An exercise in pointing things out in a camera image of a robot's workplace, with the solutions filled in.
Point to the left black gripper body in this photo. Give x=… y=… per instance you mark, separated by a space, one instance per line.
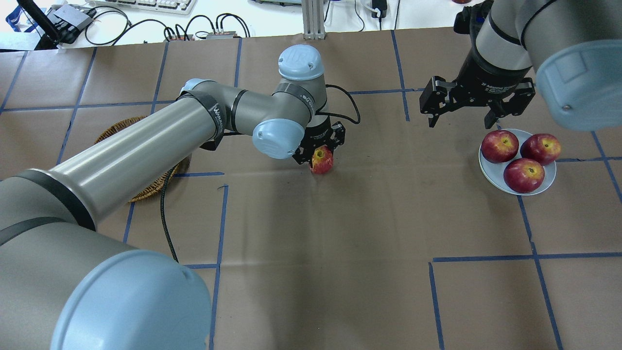
x=319 y=132

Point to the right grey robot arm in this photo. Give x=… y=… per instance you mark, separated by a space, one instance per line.
x=569 y=51

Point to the white keyboard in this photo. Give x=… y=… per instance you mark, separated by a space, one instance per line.
x=180 y=7

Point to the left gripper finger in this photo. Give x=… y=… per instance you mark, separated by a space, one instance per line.
x=304 y=155
x=336 y=136

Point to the red apple on plate front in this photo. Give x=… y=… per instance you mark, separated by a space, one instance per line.
x=524 y=175

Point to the red apple on plate rear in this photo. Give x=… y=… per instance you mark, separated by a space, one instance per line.
x=499 y=146

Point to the red apple on plate side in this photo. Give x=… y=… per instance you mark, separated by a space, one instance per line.
x=544 y=148

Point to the red yellow apple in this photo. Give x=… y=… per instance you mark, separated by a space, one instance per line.
x=321 y=160

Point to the light blue plate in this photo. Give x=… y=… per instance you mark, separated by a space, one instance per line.
x=494 y=172

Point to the woven wicker basket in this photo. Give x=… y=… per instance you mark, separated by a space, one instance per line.
x=158 y=185

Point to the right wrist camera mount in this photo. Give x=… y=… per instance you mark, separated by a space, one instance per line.
x=471 y=19

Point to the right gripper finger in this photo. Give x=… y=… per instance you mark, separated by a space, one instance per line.
x=436 y=99
x=516 y=105

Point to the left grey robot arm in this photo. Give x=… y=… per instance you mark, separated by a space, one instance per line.
x=64 y=286

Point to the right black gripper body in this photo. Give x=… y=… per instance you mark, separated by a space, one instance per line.
x=487 y=79

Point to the black power adapter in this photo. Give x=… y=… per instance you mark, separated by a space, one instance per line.
x=378 y=8

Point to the aluminium frame post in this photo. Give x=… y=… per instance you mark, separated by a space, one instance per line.
x=313 y=19

